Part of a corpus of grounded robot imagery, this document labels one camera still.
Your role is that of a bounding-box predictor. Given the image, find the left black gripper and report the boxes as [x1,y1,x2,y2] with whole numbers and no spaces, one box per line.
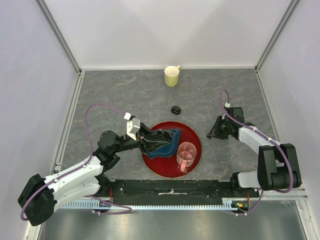
[112,122,169,155]

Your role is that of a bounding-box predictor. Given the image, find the black earbud case gold rim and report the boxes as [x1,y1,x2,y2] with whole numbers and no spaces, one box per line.
[170,106,182,115]

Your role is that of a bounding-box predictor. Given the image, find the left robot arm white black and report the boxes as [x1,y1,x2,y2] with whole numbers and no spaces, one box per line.
[17,123,181,226]

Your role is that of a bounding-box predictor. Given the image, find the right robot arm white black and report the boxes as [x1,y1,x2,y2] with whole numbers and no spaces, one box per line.
[207,107,302,197]

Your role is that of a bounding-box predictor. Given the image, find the blue leaf-shaped dish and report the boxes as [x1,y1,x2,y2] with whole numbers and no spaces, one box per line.
[143,128,181,159]

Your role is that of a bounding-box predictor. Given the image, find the pink glass mug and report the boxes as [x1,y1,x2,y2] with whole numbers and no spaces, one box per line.
[176,142,197,173]

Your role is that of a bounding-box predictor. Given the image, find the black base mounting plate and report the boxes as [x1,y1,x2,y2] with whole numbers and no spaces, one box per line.
[95,179,260,206]

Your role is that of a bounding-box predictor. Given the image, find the yellow-green ceramic mug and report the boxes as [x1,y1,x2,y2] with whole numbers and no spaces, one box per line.
[164,66,181,88]

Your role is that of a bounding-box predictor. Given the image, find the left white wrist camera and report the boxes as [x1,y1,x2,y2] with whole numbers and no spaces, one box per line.
[123,112,141,141]

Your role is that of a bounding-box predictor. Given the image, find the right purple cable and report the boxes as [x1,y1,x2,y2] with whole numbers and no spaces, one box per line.
[219,89,296,216]

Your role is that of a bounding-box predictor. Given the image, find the slotted cable duct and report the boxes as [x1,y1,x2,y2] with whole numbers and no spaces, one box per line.
[62,198,238,211]

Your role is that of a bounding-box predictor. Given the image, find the right aluminium frame post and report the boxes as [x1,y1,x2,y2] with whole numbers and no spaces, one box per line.
[254,0,300,73]

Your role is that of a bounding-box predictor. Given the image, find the aluminium frame post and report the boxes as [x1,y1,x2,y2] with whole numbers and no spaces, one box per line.
[254,0,300,73]
[35,0,82,75]

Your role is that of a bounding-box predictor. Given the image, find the left aluminium frame post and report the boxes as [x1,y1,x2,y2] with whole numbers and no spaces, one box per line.
[35,0,82,75]

